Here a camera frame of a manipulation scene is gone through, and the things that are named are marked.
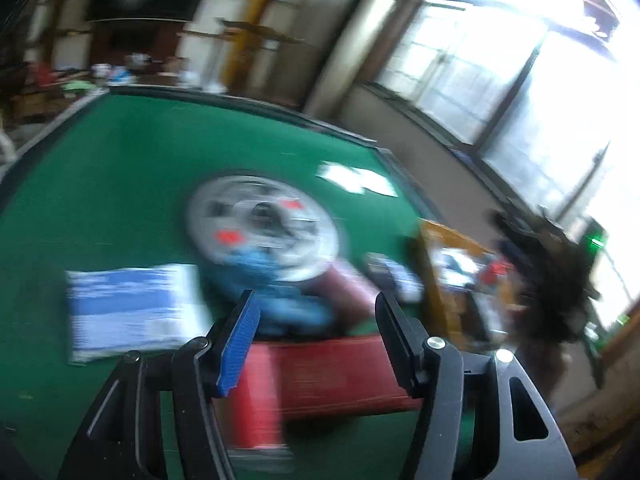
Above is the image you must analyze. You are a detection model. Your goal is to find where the red cylinder can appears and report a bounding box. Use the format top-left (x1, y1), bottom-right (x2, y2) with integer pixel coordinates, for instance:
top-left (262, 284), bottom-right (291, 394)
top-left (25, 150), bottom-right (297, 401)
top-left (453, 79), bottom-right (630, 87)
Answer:
top-left (227, 345), bottom-right (291, 453)

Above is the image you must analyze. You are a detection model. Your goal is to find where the light blue cloth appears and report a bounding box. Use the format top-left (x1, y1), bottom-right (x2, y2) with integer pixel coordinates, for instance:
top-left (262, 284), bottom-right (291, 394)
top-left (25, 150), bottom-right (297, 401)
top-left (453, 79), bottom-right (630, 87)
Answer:
top-left (205, 250), bottom-right (336, 333)

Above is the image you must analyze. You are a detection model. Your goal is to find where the maroon cloth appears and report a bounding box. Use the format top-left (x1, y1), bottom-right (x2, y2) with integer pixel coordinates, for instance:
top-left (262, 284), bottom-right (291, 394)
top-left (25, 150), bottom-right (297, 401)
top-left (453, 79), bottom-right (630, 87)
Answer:
top-left (320, 262), bottom-right (381, 331)

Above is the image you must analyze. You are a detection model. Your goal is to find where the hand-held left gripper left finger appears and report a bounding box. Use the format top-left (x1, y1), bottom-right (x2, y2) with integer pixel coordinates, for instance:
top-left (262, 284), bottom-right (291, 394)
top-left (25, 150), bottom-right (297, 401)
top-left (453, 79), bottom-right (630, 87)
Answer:
top-left (57, 289), bottom-right (262, 480)

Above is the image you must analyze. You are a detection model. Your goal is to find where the yellow cardboard box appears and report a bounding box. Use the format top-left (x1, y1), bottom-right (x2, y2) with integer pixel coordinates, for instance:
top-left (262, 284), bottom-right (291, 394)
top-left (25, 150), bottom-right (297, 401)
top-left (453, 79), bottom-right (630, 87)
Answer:
top-left (417, 217), bottom-right (526, 341)

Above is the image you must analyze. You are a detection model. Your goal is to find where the white flat packet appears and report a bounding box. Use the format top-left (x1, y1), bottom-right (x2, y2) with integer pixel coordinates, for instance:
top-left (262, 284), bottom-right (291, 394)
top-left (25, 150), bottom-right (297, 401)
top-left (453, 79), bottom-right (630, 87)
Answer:
top-left (360, 172), bottom-right (399, 198)
top-left (316, 160), bottom-right (368, 195)

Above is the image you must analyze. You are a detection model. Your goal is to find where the round grey table centre panel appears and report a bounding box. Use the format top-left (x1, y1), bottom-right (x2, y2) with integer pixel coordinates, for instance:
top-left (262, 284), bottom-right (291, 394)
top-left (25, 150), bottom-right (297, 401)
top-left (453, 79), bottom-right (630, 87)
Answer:
top-left (185, 174), bottom-right (346, 281)

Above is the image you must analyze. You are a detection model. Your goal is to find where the dark red towel pack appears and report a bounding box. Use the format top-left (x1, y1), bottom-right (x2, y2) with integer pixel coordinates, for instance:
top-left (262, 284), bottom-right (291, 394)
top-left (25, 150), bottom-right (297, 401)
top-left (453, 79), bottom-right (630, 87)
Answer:
top-left (265, 335), bottom-right (431, 421)

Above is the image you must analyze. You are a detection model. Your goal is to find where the large window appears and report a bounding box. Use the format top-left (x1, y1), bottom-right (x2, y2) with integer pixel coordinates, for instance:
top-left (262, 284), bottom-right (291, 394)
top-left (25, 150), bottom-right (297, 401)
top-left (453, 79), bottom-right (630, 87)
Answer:
top-left (370, 0), bottom-right (640, 341)

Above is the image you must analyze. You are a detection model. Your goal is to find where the black printed packet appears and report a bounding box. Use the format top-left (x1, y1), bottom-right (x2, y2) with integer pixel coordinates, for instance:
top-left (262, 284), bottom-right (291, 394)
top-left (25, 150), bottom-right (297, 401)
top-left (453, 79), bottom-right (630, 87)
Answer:
top-left (362, 252), bottom-right (423, 303)

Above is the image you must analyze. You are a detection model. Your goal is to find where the white standing air conditioner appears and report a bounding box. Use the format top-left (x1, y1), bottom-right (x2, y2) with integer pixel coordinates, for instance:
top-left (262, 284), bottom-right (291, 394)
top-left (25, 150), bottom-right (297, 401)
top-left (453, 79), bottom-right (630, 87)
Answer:
top-left (302, 0), bottom-right (396, 116)

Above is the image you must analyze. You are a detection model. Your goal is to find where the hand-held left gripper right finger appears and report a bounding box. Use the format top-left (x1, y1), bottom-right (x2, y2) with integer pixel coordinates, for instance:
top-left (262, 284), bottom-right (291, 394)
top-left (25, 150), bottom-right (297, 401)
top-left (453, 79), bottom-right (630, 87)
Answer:
top-left (375, 291), bottom-right (581, 480)

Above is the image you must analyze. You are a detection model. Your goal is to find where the blue white flat pack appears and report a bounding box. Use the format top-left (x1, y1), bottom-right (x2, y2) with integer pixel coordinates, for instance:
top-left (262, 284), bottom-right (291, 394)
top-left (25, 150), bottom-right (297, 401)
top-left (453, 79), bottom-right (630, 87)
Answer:
top-left (65, 264), bottom-right (211, 365)

